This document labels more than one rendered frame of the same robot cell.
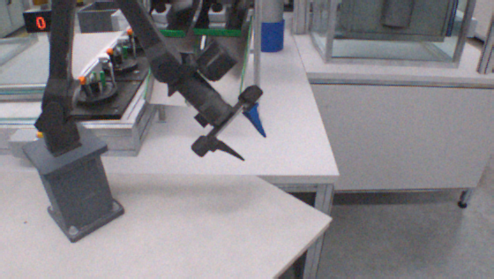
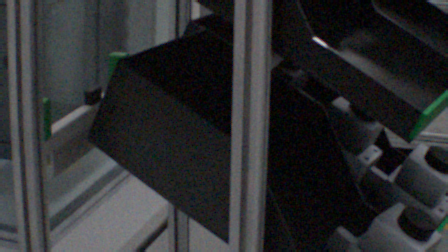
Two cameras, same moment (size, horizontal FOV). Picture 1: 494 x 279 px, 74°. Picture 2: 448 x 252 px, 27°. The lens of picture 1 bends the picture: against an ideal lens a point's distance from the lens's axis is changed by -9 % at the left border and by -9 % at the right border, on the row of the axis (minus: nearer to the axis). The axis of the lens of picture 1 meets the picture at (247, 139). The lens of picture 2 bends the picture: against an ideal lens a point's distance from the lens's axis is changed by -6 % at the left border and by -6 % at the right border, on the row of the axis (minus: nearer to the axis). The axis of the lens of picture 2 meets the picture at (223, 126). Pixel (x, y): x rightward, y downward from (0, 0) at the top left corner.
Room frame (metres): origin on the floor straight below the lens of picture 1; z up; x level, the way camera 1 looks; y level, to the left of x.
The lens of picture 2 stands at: (0.91, 0.87, 1.54)
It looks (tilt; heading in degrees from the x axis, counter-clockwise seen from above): 18 degrees down; 287
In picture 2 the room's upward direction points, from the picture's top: 1 degrees clockwise
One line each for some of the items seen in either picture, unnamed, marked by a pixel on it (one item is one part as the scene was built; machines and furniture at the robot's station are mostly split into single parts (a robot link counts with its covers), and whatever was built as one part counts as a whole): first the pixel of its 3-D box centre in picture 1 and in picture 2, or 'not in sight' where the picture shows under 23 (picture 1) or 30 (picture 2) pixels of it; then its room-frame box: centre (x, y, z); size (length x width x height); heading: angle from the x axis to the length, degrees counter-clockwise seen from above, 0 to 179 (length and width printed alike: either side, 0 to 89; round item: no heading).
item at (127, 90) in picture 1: (97, 99); not in sight; (1.04, 0.49, 0.96); 0.24 x 0.24 x 0.02; 0
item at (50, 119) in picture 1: (54, 108); not in sight; (0.62, 0.39, 1.15); 0.09 x 0.07 x 0.06; 10
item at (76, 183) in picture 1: (75, 181); not in sight; (0.62, 0.40, 0.96); 0.15 x 0.15 x 0.20; 47
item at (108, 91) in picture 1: (96, 94); not in sight; (1.04, 0.49, 0.98); 0.14 x 0.14 x 0.02
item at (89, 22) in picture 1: (121, 18); not in sight; (3.09, 1.10, 0.73); 0.62 x 0.42 x 0.23; 90
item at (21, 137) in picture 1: (47, 142); not in sight; (0.82, 0.58, 0.93); 0.21 x 0.07 x 0.06; 90
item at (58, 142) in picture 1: (60, 132); not in sight; (0.62, 0.40, 1.09); 0.07 x 0.07 x 0.06; 47
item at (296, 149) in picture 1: (138, 78); not in sight; (1.48, 0.49, 0.84); 1.50 x 1.41 x 0.03; 90
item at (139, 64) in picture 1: (118, 56); not in sight; (1.29, 0.49, 1.01); 0.24 x 0.24 x 0.13; 0
